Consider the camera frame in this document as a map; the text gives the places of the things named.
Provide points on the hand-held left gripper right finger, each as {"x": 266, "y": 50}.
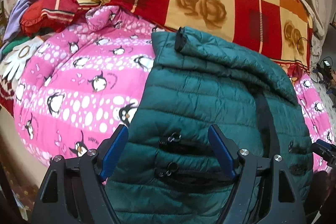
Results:
{"x": 223, "y": 153}

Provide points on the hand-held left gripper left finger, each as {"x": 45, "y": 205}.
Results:
{"x": 113, "y": 153}

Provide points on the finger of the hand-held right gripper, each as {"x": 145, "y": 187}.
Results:
{"x": 324, "y": 146}

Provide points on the green puffer jacket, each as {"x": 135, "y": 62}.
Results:
{"x": 199, "y": 98}

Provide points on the black device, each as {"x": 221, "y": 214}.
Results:
{"x": 325, "y": 69}

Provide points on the pink penguin blanket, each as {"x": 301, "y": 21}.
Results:
{"x": 78, "y": 82}

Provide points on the white glove print blanket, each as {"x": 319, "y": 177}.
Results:
{"x": 18, "y": 58}

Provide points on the red striped cloth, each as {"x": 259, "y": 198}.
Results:
{"x": 47, "y": 12}

